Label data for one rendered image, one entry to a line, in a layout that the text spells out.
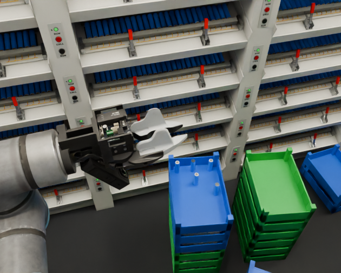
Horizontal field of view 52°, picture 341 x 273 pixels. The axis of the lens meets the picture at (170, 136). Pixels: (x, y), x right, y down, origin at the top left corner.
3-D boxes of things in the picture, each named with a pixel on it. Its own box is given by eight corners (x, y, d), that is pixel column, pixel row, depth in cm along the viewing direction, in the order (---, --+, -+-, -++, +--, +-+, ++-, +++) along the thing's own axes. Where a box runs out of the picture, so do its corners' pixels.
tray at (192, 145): (225, 148, 175) (233, 138, 162) (106, 174, 165) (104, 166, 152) (214, 112, 182) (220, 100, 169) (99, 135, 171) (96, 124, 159)
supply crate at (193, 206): (231, 230, 124) (234, 219, 118) (175, 234, 123) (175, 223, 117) (216, 163, 144) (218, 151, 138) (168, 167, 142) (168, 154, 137)
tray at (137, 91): (237, 88, 146) (247, 70, 133) (92, 115, 135) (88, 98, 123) (223, 48, 153) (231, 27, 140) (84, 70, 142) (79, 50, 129)
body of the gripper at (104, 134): (136, 134, 54) (57, 153, 51) (141, 166, 60) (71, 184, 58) (125, 101, 58) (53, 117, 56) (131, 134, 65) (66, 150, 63)
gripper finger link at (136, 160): (164, 157, 58) (112, 167, 57) (165, 163, 59) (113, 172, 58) (159, 136, 61) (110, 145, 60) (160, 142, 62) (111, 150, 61)
